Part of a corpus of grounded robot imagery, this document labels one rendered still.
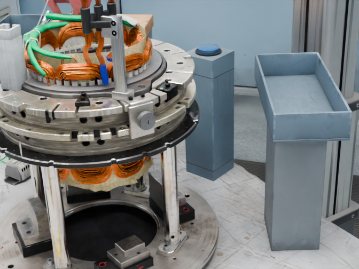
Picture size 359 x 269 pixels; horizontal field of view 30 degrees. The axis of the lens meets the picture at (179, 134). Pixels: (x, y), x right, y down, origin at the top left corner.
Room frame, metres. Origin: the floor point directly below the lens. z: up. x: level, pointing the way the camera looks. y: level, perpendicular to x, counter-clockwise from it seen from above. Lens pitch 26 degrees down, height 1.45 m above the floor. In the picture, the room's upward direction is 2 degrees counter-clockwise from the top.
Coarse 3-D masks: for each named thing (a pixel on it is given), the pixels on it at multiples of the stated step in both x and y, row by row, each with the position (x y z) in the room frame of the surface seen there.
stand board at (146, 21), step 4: (132, 16) 1.34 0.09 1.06; (136, 16) 1.34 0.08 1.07; (140, 16) 1.33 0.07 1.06; (144, 16) 1.33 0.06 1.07; (148, 16) 1.33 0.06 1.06; (152, 16) 1.34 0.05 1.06; (52, 20) 1.33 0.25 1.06; (56, 20) 1.33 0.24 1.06; (136, 20) 1.30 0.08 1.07; (140, 20) 1.30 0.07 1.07; (144, 20) 1.30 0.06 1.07; (148, 20) 1.30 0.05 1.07; (152, 20) 1.33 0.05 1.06; (140, 24) 1.28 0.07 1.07; (144, 24) 1.28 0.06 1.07; (148, 24) 1.29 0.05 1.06; (152, 24) 1.33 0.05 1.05; (148, 28) 1.29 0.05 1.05; (148, 32) 1.29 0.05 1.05
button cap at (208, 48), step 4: (204, 44) 1.20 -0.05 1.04; (208, 44) 1.20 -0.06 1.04; (212, 44) 1.20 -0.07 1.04; (200, 48) 1.18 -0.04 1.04; (204, 48) 1.18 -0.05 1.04; (208, 48) 1.18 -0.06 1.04; (212, 48) 1.18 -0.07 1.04; (216, 48) 1.18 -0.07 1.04; (204, 52) 1.17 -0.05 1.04; (208, 52) 1.17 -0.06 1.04; (212, 52) 1.17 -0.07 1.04
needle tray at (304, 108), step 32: (256, 64) 1.05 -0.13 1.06; (288, 64) 1.08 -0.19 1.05; (320, 64) 1.04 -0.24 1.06; (288, 96) 0.99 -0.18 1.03; (320, 96) 0.98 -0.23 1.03; (288, 128) 0.84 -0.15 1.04; (320, 128) 0.84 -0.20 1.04; (288, 160) 0.91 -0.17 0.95; (320, 160) 0.91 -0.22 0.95; (288, 192) 0.91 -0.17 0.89; (320, 192) 0.91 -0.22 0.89; (288, 224) 0.91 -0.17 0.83; (320, 224) 0.91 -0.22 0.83
